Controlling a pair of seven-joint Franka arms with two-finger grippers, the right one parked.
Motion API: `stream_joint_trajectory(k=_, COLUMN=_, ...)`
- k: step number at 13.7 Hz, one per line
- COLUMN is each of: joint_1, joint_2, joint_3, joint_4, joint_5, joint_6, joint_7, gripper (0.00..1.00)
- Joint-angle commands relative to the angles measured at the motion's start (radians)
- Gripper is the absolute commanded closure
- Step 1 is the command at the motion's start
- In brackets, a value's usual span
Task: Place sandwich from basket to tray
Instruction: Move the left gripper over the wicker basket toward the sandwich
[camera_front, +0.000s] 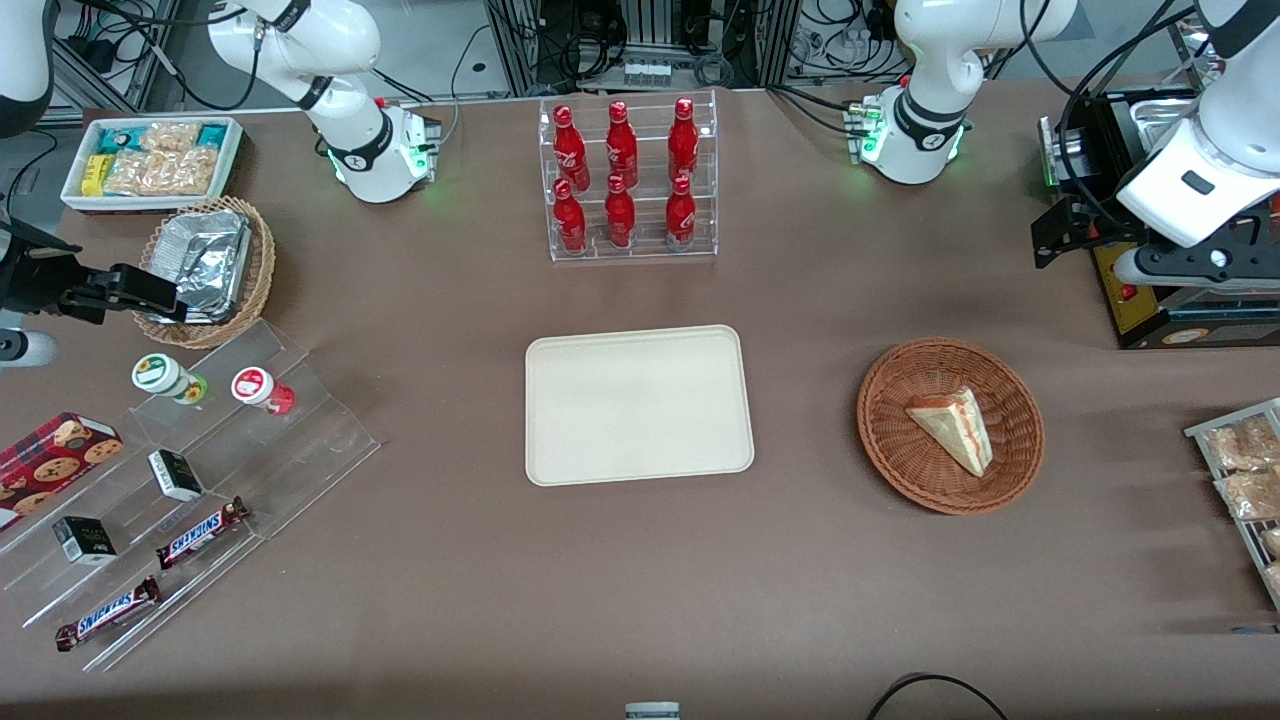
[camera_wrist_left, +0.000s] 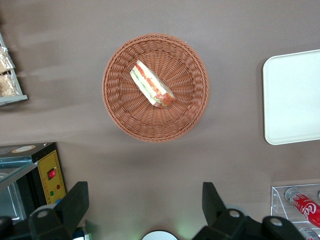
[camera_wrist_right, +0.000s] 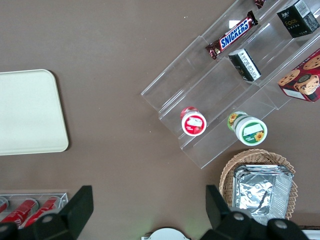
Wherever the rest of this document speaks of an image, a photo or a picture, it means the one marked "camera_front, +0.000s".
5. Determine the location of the red plaid cookie box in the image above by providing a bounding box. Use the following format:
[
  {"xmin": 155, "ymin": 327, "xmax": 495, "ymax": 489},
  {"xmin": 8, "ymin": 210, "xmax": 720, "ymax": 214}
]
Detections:
[{"xmin": 0, "ymin": 412, "xmax": 125, "ymax": 531}]

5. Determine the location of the silver foil container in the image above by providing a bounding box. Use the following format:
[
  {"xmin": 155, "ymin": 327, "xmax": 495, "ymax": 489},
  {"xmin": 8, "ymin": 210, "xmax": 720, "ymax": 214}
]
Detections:
[{"xmin": 148, "ymin": 210, "xmax": 253, "ymax": 323}]

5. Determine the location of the red cola bottle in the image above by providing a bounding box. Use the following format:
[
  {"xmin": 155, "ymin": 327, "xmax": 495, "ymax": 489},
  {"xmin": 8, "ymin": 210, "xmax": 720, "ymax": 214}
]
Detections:
[
  {"xmin": 665, "ymin": 175, "xmax": 697, "ymax": 251},
  {"xmin": 668, "ymin": 97, "xmax": 700, "ymax": 186},
  {"xmin": 604, "ymin": 173, "xmax": 637, "ymax": 249},
  {"xmin": 552, "ymin": 104, "xmax": 591, "ymax": 193},
  {"xmin": 553, "ymin": 178, "xmax": 588, "ymax": 254},
  {"xmin": 606, "ymin": 100, "xmax": 639, "ymax": 191}
]

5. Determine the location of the green cup with white lid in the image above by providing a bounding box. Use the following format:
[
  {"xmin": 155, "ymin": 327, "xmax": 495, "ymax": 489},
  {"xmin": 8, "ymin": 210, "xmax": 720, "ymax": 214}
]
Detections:
[{"xmin": 131, "ymin": 353, "xmax": 209, "ymax": 405}]

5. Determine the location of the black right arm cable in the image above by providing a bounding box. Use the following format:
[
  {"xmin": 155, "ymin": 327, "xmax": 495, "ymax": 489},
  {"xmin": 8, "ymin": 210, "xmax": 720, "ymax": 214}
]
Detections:
[{"xmin": 60, "ymin": 0, "xmax": 263, "ymax": 111}]

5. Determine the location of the grey wire snack tray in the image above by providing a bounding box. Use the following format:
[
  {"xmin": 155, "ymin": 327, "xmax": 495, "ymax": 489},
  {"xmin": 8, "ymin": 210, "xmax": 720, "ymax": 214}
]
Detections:
[{"xmin": 1185, "ymin": 398, "xmax": 1280, "ymax": 611}]

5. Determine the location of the black food warmer case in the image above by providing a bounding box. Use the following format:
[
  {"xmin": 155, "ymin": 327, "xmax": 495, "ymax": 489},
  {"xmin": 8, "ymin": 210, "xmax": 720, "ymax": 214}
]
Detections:
[{"xmin": 1038, "ymin": 15, "xmax": 1280, "ymax": 351}]

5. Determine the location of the clear acrylic bottle rack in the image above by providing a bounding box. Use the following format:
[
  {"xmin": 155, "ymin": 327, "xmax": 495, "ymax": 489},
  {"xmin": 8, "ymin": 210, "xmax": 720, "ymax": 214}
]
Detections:
[{"xmin": 538, "ymin": 90, "xmax": 719, "ymax": 263}]

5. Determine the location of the steel warmer pan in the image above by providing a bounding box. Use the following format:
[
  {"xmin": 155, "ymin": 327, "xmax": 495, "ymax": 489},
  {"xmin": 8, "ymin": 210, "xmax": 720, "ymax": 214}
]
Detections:
[{"xmin": 1120, "ymin": 88, "xmax": 1203, "ymax": 143}]

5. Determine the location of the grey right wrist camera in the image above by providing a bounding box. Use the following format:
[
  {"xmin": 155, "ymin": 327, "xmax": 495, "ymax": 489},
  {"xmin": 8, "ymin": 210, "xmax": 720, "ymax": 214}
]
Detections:
[{"xmin": 0, "ymin": 333, "xmax": 58, "ymax": 368}]

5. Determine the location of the black floor cable loop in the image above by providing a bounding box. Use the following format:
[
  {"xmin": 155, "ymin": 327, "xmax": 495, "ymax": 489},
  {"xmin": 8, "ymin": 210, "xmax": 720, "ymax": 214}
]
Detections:
[{"xmin": 865, "ymin": 673, "xmax": 1011, "ymax": 720}]

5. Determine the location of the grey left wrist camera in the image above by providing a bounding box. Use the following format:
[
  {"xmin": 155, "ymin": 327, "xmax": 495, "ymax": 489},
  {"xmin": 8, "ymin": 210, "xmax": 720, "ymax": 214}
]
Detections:
[{"xmin": 1113, "ymin": 236, "xmax": 1280, "ymax": 293}]

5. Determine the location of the small black box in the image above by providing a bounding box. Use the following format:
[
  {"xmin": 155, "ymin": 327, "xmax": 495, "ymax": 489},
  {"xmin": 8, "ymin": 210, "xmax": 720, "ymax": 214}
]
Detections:
[
  {"xmin": 52, "ymin": 516, "xmax": 118, "ymax": 566},
  {"xmin": 148, "ymin": 449, "xmax": 205, "ymax": 502}
]

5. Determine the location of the Snickers chocolate bar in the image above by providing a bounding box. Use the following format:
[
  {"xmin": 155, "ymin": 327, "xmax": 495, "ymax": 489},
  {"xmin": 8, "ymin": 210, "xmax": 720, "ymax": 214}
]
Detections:
[
  {"xmin": 155, "ymin": 497, "xmax": 251, "ymax": 571},
  {"xmin": 55, "ymin": 576, "xmax": 163, "ymax": 652}
]

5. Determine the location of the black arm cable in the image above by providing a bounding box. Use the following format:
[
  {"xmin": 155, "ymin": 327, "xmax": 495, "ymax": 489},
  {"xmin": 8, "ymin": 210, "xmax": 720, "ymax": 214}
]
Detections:
[
  {"xmin": 60, "ymin": 0, "xmax": 263, "ymax": 111},
  {"xmin": 1018, "ymin": 0, "xmax": 1206, "ymax": 233}
]

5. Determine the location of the red cup with white lid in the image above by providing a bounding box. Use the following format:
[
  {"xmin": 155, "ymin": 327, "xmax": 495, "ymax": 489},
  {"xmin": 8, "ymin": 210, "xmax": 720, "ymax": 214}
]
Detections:
[{"xmin": 231, "ymin": 367, "xmax": 296, "ymax": 416}]

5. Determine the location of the triangular sandwich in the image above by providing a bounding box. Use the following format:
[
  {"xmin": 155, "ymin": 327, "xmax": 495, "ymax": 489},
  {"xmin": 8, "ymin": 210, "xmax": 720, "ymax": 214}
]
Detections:
[{"xmin": 905, "ymin": 388, "xmax": 994, "ymax": 478}]

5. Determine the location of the beige plastic tray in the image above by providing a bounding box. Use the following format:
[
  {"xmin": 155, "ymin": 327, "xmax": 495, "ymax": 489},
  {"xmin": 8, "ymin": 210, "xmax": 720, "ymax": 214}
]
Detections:
[{"xmin": 525, "ymin": 325, "xmax": 755, "ymax": 488}]

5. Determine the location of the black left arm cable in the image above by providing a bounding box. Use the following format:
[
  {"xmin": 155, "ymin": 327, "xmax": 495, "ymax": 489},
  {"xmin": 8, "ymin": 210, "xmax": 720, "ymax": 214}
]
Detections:
[{"xmin": 1018, "ymin": 0, "xmax": 1206, "ymax": 233}]

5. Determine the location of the round brown wicker basket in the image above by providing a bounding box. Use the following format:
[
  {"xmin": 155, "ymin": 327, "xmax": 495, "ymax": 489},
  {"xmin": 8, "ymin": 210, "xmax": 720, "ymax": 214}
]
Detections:
[{"xmin": 857, "ymin": 338, "xmax": 1046, "ymax": 516}]

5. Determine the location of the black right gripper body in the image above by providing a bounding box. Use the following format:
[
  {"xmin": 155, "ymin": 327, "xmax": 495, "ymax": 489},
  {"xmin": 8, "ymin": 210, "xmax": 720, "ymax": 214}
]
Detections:
[{"xmin": 0, "ymin": 220, "xmax": 120, "ymax": 324}]

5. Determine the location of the clear acrylic stepped display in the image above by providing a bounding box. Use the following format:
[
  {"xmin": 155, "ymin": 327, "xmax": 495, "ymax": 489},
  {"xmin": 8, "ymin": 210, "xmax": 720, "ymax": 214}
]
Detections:
[{"xmin": 0, "ymin": 318, "xmax": 381, "ymax": 673}]

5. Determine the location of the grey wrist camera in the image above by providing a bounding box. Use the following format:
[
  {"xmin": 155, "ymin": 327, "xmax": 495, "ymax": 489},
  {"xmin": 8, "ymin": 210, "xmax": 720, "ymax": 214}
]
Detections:
[
  {"xmin": 1113, "ymin": 236, "xmax": 1280, "ymax": 293},
  {"xmin": 0, "ymin": 333, "xmax": 58, "ymax": 368}
]

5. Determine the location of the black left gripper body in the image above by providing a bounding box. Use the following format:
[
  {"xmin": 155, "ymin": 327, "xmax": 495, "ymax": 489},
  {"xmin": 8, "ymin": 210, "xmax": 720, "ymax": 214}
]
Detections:
[{"xmin": 1085, "ymin": 204, "xmax": 1149, "ymax": 252}]

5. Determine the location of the white plastic snack bin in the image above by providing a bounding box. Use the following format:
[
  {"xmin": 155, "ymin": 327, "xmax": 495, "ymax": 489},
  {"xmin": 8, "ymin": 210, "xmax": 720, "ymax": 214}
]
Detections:
[{"xmin": 60, "ymin": 116, "xmax": 246, "ymax": 213}]

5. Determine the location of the aluminium frame rack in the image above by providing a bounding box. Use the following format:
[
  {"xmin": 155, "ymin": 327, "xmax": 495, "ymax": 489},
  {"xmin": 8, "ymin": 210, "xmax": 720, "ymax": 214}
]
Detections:
[{"xmin": 485, "ymin": 0, "xmax": 801, "ymax": 97}]

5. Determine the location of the clear rice cracker bag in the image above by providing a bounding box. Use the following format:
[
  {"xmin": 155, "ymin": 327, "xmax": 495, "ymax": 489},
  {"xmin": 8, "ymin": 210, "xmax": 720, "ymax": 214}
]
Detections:
[
  {"xmin": 160, "ymin": 148, "xmax": 222, "ymax": 197},
  {"xmin": 140, "ymin": 120, "xmax": 202, "ymax": 154},
  {"xmin": 105, "ymin": 150, "xmax": 167, "ymax": 197}
]

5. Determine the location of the light tan wicker basket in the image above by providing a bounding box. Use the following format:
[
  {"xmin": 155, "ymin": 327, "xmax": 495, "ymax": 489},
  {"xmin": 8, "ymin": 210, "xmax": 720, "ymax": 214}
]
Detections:
[{"xmin": 133, "ymin": 196, "xmax": 276, "ymax": 349}]

